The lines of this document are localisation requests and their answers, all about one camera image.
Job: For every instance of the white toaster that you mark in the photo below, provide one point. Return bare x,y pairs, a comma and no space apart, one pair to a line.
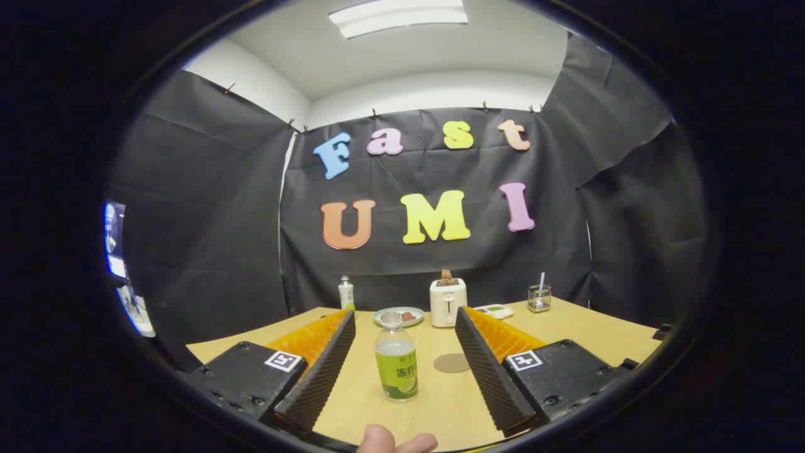
448,302

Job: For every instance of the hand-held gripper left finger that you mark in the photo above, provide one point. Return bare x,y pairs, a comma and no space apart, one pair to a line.
321,377

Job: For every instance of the small white spray bottle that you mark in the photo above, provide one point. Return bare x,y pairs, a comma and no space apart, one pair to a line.
346,292

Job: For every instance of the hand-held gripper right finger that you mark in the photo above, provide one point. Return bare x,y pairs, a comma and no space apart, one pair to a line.
490,377

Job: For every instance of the green label juice bottle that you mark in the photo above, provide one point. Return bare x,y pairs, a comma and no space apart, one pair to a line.
397,374

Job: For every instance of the round brown coaster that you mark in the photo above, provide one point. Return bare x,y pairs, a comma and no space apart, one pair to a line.
449,363

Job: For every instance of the wooden table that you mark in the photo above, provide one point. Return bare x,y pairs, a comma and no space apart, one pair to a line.
434,409

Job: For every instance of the bread slice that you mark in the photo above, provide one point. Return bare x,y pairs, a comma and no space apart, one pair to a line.
446,277

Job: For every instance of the lit monitor screen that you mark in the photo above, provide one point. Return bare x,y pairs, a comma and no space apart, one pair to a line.
114,239

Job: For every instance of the white divided snack tray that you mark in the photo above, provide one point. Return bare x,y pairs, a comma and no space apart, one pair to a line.
495,311

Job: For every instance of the ceiling light panel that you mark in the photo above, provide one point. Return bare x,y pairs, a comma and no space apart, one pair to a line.
399,16

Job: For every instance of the pale green plate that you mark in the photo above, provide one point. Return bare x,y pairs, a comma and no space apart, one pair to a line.
387,318

